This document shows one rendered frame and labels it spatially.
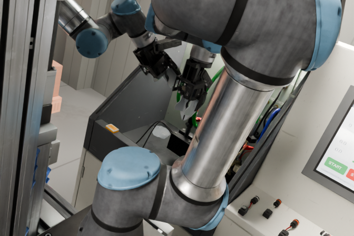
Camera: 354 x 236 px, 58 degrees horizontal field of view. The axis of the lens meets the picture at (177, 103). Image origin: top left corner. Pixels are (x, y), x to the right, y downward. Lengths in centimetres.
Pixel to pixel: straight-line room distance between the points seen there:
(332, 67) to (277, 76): 79
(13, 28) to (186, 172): 37
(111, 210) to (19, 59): 33
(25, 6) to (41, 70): 11
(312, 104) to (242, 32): 84
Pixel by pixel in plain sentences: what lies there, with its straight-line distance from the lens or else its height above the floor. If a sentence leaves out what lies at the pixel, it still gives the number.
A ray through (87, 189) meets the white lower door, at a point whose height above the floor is 61.
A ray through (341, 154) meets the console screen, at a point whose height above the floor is 123.
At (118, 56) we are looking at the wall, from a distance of 370.
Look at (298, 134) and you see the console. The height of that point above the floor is 122.
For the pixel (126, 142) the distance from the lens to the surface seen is 131.
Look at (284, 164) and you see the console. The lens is 125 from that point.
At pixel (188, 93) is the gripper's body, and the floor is 131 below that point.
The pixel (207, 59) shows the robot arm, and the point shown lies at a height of 142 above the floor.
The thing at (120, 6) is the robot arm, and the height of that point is 149.
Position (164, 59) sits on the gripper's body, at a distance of 105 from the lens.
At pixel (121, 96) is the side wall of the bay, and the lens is 146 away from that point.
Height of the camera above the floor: 164
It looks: 22 degrees down
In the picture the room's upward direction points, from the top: 18 degrees clockwise
